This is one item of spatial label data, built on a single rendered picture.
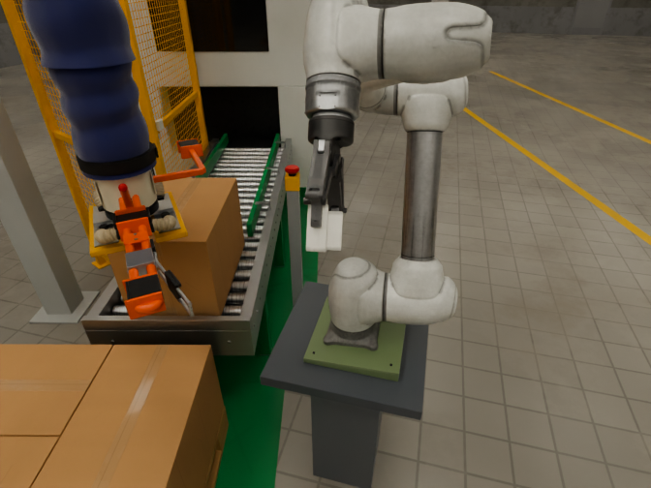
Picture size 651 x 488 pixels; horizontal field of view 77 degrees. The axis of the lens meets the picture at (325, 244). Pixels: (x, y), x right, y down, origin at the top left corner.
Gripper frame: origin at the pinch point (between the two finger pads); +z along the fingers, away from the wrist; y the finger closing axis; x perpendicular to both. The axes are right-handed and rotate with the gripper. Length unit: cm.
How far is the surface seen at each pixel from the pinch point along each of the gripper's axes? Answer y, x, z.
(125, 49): -34, -65, -50
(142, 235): -31, -56, 1
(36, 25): -19, -79, -50
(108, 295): -96, -118, 29
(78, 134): -35, -81, -27
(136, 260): -22, -51, 7
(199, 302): -94, -72, 29
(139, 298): -10.9, -41.6, 13.7
